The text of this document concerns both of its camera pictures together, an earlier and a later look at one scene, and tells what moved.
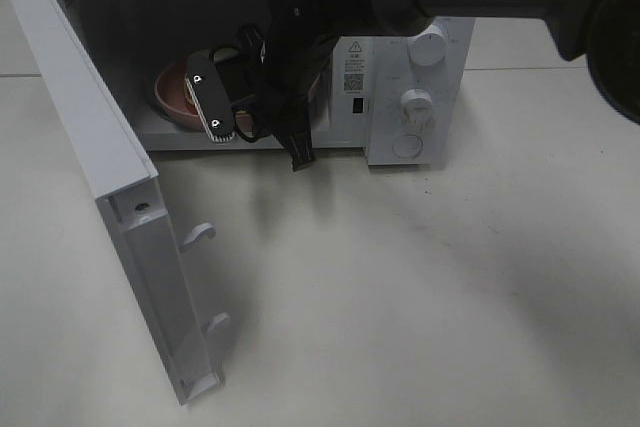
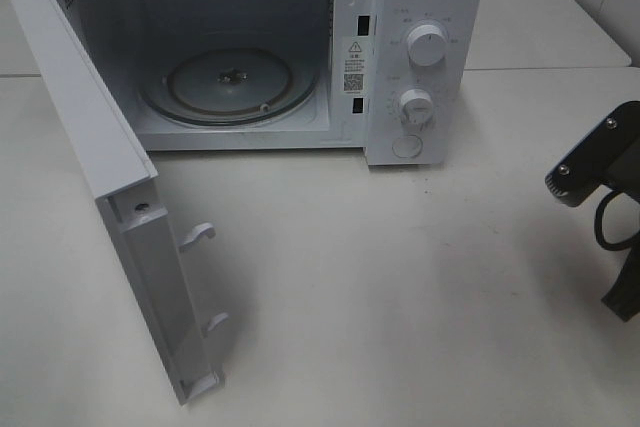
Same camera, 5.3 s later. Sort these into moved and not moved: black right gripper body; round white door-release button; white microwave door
Moved: black right gripper body
Not moved: round white door-release button; white microwave door
